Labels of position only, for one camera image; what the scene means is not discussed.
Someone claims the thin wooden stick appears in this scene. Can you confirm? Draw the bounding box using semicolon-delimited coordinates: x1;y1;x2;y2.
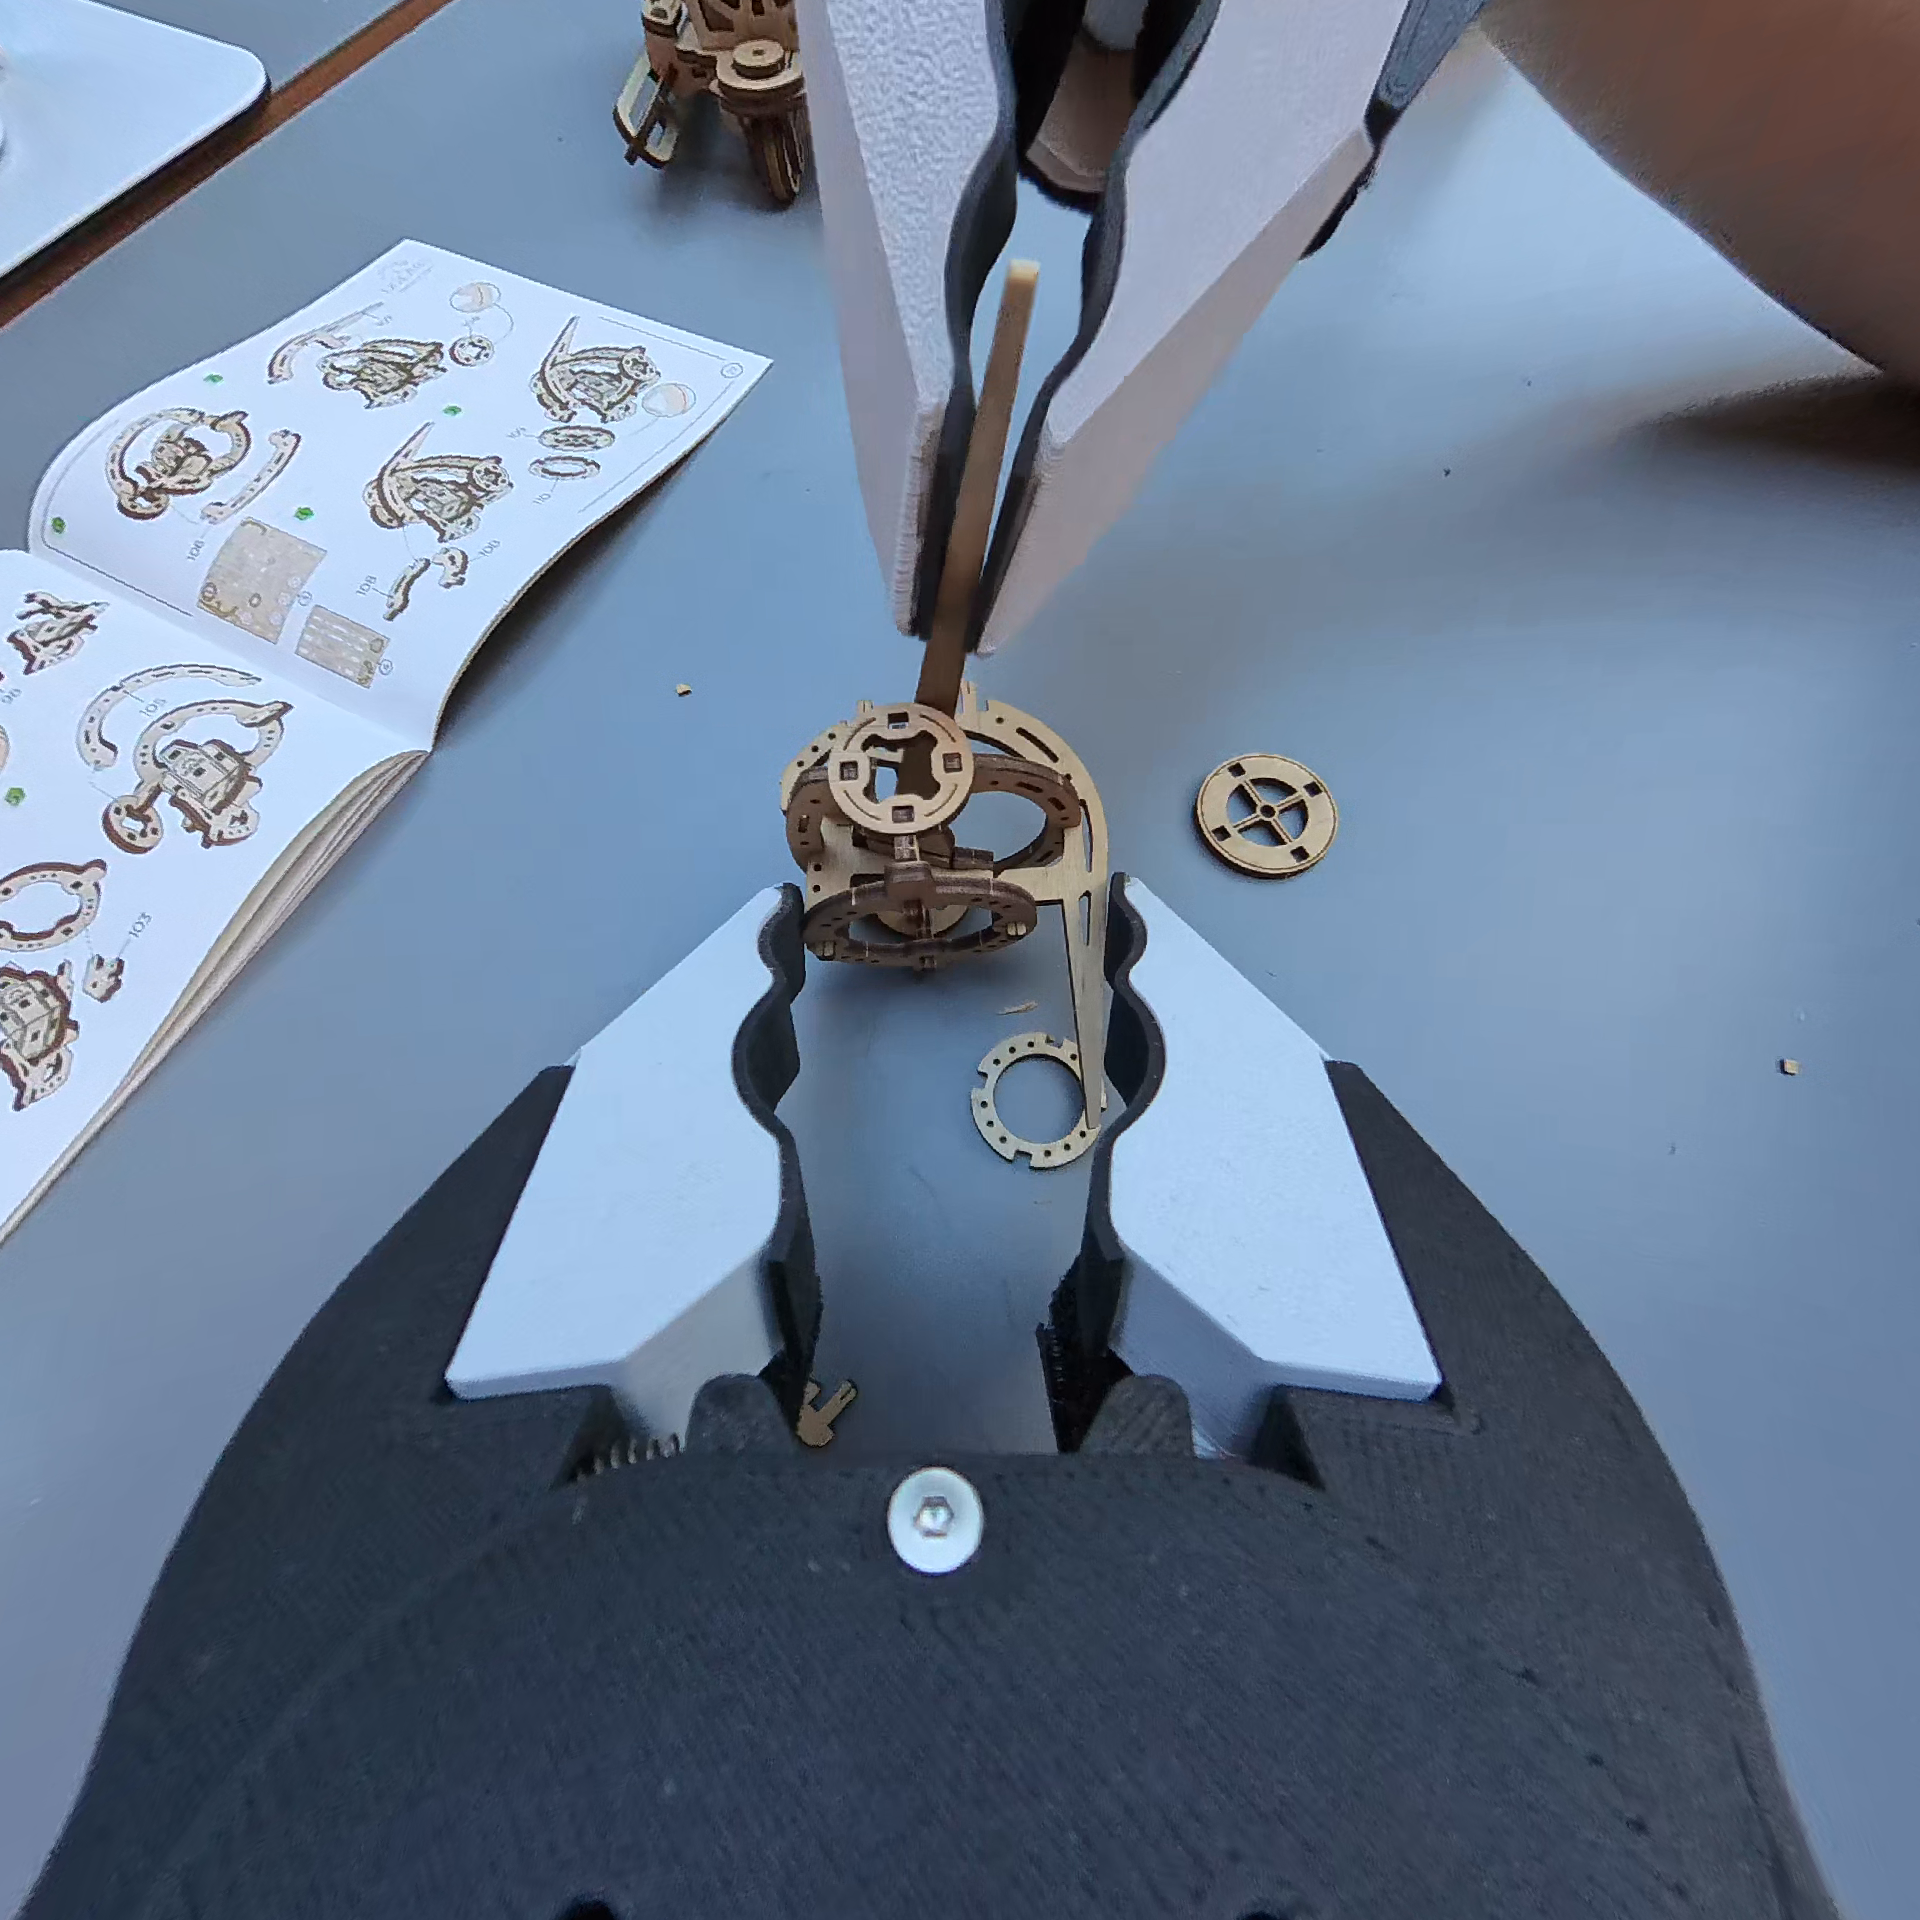
913;257;1045;707

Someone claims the light grey rounded plate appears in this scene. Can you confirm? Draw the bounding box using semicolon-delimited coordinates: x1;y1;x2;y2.
0;0;273;288

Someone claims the wooden legged model assembly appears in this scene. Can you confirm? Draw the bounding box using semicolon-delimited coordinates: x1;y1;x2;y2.
612;0;812;208

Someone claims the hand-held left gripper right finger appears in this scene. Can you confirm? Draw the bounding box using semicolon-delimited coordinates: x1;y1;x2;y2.
1032;874;1447;1460

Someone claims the model instruction booklet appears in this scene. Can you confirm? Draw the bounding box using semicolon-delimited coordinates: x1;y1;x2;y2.
0;236;777;1247

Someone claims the wooden spoked wheel disc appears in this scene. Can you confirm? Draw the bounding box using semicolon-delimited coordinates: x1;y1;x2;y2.
1194;748;1343;881

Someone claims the person's right forearm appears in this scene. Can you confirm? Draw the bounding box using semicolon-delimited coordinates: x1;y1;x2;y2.
1477;0;1920;383

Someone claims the round wooden model assembly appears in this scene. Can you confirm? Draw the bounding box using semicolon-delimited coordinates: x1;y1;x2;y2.
781;682;1121;1124

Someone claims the wooden toothed ring part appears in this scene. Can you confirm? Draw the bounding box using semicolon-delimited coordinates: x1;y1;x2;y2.
971;1030;1086;1173

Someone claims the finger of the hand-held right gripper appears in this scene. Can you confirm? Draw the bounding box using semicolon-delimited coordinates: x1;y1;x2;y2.
973;0;1416;658
799;0;1040;648

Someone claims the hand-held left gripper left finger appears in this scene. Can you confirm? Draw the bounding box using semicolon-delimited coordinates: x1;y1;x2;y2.
443;881;822;1440

